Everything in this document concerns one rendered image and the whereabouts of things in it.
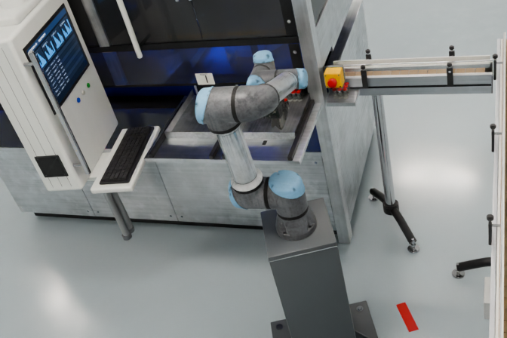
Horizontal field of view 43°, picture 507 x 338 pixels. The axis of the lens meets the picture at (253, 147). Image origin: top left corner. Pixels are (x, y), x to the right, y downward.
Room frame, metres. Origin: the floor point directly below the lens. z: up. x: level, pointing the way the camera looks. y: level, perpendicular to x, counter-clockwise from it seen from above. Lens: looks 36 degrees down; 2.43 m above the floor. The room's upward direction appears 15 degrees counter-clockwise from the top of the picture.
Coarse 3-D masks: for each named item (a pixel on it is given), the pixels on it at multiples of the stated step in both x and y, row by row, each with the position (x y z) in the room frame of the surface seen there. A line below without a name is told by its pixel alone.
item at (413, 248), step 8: (376, 192) 2.55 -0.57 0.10; (376, 200) 2.60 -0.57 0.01; (384, 200) 2.46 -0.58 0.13; (384, 208) 2.40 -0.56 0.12; (392, 208) 2.37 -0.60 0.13; (400, 216) 2.32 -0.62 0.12; (400, 224) 2.28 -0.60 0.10; (408, 232) 2.23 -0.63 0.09; (408, 240) 2.20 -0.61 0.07; (408, 248) 2.20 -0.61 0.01; (416, 248) 2.18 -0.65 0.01
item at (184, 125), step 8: (192, 96) 2.69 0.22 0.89; (184, 104) 2.61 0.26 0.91; (192, 104) 2.63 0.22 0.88; (184, 112) 2.57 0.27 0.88; (192, 112) 2.55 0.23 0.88; (176, 120) 2.51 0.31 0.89; (184, 120) 2.51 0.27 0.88; (192, 120) 2.49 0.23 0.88; (168, 128) 2.44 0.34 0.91; (176, 128) 2.46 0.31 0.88; (184, 128) 2.44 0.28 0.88; (192, 128) 2.42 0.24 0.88; (200, 128) 2.41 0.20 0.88; (168, 136) 2.40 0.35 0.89; (176, 136) 2.38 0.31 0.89; (184, 136) 2.37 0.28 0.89; (192, 136) 2.35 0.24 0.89; (200, 136) 2.33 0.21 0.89; (208, 136) 2.31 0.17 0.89; (216, 136) 2.30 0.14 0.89
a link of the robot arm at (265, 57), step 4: (260, 52) 2.18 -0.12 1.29; (264, 52) 2.17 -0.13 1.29; (268, 52) 2.16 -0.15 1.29; (256, 56) 2.16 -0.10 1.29; (260, 56) 2.15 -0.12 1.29; (264, 56) 2.14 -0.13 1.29; (268, 56) 2.15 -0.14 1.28; (256, 60) 2.15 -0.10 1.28; (260, 60) 2.13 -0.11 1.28; (264, 60) 2.13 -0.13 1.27; (268, 60) 2.14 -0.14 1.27; (272, 60) 2.15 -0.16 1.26; (256, 64) 2.14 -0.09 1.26; (264, 64) 2.12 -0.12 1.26; (268, 64) 2.13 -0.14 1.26; (272, 64) 2.15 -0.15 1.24; (272, 68) 2.13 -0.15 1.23
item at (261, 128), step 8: (304, 96) 2.44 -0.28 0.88; (296, 104) 2.39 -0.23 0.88; (304, 104) 2.37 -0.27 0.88; (288, 112) 2.34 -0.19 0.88; (296, 112) 2.33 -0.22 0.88; (304, 112) 2.29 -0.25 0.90; (256, 120) 2.35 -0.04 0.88; (264, 120) 2.34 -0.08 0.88; (288, 120) 2.29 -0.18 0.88; (296, 120) 2.27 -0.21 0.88; (248, 128) 2.31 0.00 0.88; (256, 128) 2.29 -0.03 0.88; (264, 128) 2.27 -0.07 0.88; (272, 128) 2.26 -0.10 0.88; (288, 128) 2.23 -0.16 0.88; (296, 128) 2.17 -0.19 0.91; (248, 136) 2.23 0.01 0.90; (256, 136) 2.22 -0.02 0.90; (264, 136) 2.20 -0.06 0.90; (272, 136) 2.18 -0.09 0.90; (280, 136) 2.17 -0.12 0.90; (288, 136) 2.15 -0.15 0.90
